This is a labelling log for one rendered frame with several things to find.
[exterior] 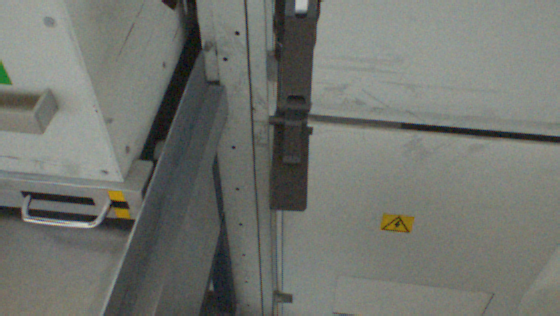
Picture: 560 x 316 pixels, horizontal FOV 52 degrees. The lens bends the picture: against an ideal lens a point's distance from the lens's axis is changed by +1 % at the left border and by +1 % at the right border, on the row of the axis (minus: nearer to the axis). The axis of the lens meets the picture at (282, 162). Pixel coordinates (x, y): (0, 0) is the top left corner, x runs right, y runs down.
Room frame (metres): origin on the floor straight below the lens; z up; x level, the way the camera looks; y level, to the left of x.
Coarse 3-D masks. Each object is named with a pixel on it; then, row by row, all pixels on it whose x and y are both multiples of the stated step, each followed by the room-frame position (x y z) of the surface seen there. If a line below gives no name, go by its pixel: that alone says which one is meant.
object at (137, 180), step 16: (0, 176) 0.44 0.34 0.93; (16, 176) 0.44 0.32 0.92; (32, 176) 0.44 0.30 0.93; (48, 176) 0.44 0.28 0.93; (64, 176) 0.44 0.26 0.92; (128, 176) 0.44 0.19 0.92; (144, 176) 0.44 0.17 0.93; (0, 192) 0.44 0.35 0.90; (16, 192) 0.44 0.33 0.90; (32, 192) 0.44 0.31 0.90; (48, 192) 0.44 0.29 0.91; (64, 192) 0.43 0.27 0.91; (80, 192) 0.43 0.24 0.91; (128, 192) 0.42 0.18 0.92; (144, 192) 0.43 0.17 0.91; (32, 208) 0.44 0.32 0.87; (48, 208) 0.44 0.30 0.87; (64, 208) 0.43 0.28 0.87; (80, 208) 0.43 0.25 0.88; (96, 208) 0.43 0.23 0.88; (128, 208) 0.42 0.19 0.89
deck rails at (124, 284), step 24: (192, 72) 0.65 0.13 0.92; (192, 96) 0.63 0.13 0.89; (192, 120) 0.62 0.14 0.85; (168, 144) 0.51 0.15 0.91; (168, 168) 0.50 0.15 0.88; (168, 192) 0.48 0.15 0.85; (144, 216) 0.40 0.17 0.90; (144, 240) 0.39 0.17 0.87; (120, 264) 0.33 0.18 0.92; (144, 264) 0.37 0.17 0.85; (120, 288) 0.31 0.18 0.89; (120, 312) 0.29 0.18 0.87
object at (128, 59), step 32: (64, 0) 0.44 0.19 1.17; (96, 0) 0.49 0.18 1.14; (128, 0) 0.56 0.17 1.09; (96, 32) 0.48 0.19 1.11; (128, 32) 0.55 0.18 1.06; (160, 32) 0.64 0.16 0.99; (96, 64) 0.46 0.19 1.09; (128, 64) 0.52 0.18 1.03; (160, 64) 0.62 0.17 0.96; (96, 96) 0.44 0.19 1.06; (128, 96) 0.50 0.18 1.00; (160, 96) 0.60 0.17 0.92; (128, 128) 0.48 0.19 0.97; (128, 160) 0.46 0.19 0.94
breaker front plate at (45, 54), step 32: (0, 0) 0.44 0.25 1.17; (32, 0) 0.44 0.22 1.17; (0, 32) 0.44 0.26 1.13; (32, 32) 0.44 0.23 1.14; (64, 32) 0.44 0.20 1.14; (32, 64) 0.44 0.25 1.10; (64, 64) 0.44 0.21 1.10; (0, 96) 0.45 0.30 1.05; (32, 96) 0.44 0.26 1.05; (64, 96) 0.44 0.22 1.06; (64, 128) 0.44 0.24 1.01; (96, 128) 0.44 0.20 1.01; (0, 160) 0.45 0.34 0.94; (32, 160) 0.45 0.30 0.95; (64, 160) 0.44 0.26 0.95; (96, 160) 0.44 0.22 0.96
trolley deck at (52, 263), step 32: (224, 96) 0.69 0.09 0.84; (160, 128) 0.61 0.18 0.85; (192, 160) 0.54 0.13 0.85; (192, 192) 0.48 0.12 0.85; (0, 224) 0.43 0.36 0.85; (32, 224) 0.43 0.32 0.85; (128, 224) 0.43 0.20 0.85; (192, 224) 0.46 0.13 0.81; (0, 256) 0.38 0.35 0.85; (32, 256) 0.38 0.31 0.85; (64, 256) 0.38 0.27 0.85; (96, 256) 0.38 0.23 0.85; (160, 256) 0.38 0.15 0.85; (0, 288) 0.34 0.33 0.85; (32, 288) 0.34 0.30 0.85; (64, 288) 0.34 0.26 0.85; (96, 288) 0.34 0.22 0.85; (160, 288) 0.34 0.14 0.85
